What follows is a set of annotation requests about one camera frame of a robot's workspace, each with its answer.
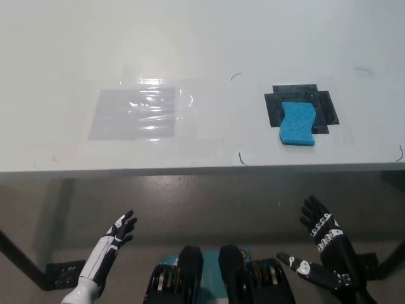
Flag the black teal robot body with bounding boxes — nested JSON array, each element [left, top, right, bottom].
[[144, 244, 297, 304]]

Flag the clear plastic sheet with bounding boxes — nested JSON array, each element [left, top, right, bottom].
[[87, 87, 177, 141]]

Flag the black tape marked spot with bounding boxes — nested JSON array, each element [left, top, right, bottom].
[[264, 84, 340, 134]]

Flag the black table foot plate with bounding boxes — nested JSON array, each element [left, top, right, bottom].
[[356, 252, 380, 281], [45, 259, 88, 291]]

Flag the blue wavy sponge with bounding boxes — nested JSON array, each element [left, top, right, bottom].
[[278, 101, 318, 147]]

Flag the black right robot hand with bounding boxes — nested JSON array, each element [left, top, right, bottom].
[[276, 195, 378, 304]]

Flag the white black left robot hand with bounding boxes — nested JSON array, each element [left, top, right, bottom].
[[77, 209, 139, 288]]

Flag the clear wrinkled plastic film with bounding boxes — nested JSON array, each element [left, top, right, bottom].
[[120, 65, 197, 143]]

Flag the black table leg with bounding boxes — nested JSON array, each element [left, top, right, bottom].
[[0, 227, 45, 286]]

